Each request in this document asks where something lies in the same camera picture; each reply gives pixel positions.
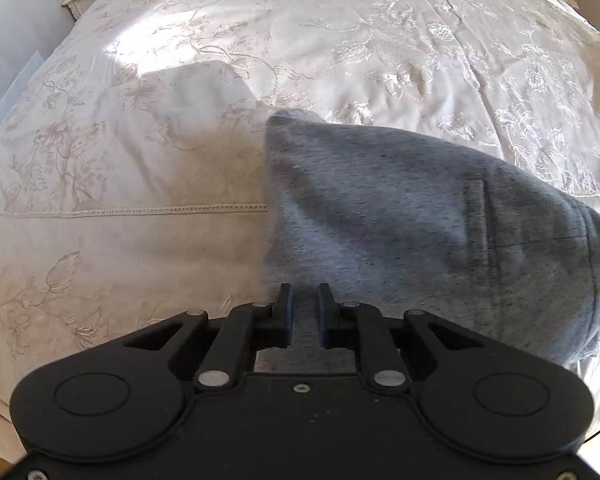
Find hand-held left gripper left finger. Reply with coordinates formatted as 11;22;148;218
124;283;294;391

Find cream embroidered bedspread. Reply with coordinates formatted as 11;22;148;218
0;0;600;461

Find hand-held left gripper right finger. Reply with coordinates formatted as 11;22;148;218
319;283;484;392

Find grey pants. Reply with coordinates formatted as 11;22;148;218
254;107;600;375

